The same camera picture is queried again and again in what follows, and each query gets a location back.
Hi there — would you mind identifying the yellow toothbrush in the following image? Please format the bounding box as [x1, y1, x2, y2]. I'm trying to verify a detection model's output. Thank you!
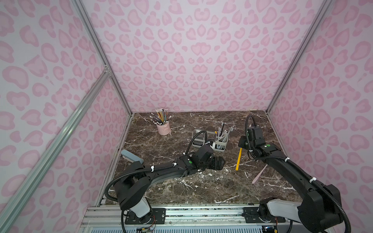
[235, 148, 242, 171]

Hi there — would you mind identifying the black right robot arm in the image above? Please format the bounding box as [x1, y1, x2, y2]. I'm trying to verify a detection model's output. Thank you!
[239, 115, 352, 233]

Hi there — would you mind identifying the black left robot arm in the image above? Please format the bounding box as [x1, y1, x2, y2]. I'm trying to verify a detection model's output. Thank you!
[104, 131, 225, 219]

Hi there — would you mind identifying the cream toothbrush holder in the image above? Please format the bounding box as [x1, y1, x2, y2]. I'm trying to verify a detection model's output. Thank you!
[192, 130, 227, 152]

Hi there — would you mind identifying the pink metal pencil bucket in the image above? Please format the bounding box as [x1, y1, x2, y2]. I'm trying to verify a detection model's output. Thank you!
[157, 122, 171, 136]

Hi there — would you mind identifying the bundle of coloured pencils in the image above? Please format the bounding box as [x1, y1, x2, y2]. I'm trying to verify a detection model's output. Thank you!
[149, 108, 169, 126]

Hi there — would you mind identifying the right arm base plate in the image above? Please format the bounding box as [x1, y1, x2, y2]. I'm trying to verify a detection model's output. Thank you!
[241, 206, 286, 223]

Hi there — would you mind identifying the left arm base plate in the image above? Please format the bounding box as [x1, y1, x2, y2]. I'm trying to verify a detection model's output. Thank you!
[124, 208, 166, 225]

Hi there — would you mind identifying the aluminium front rail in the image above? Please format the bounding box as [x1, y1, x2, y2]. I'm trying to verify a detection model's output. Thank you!
[79, 203, 307, 233]

